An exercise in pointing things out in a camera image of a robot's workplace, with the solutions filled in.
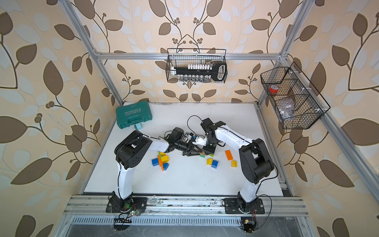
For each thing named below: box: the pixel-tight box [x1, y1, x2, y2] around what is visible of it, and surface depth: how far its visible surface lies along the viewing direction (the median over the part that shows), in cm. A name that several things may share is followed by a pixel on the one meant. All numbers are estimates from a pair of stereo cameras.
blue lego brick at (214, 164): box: [211, 159, 219, 169], surface depth 88 cm
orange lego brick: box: [157, 155, 165, 172], surface depth 88 cm
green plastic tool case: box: [115, 100, 153, 129], surface depth 110 cm
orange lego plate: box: [224, 150, 234, 161], surface depth 93 cm
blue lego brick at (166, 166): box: [162, 162, 170, 171], surface depth 88 cm
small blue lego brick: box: [151, 158, 159, 167], surface depth 89 cm
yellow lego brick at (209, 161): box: [206, 158, 213, 166], surface depth 90 cm
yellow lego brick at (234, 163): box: [231, 159, 238, 168], surface depth 89 cm
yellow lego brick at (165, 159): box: [160, 155, 170, 164], surface depth 91 cm
